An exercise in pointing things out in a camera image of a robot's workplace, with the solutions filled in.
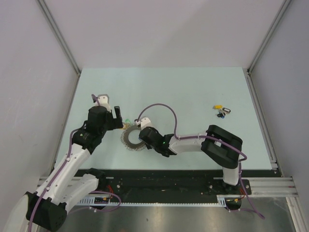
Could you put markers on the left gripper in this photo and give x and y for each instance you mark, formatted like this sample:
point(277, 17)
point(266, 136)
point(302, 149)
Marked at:
point(115, 123)

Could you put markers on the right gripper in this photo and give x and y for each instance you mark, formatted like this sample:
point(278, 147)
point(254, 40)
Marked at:
point(148, 146)

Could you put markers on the metal keyring holder disc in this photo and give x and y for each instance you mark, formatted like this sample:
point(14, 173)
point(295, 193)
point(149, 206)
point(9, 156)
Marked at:
point(130, 139)

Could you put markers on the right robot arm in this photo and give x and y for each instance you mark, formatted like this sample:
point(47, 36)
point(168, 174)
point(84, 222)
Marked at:
point(223, 147)

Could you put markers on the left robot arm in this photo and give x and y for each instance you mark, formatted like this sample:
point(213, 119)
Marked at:
point(50, 204)

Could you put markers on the yellow tag key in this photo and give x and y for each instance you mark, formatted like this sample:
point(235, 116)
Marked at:
point(217, 107)

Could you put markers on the black white tag key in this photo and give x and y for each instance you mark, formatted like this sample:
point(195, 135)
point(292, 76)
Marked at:
point(226, 110)

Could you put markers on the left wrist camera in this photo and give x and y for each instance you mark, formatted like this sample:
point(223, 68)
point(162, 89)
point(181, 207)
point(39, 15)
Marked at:
point(102, 100)

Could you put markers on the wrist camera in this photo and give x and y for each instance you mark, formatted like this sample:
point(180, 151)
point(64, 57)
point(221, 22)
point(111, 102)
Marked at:
point(102, 100)
point(142, 123)

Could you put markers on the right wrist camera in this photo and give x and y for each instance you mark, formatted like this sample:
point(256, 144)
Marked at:
point(142, 123)

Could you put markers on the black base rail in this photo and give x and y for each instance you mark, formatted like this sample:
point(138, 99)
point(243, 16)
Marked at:
point(167, 186)

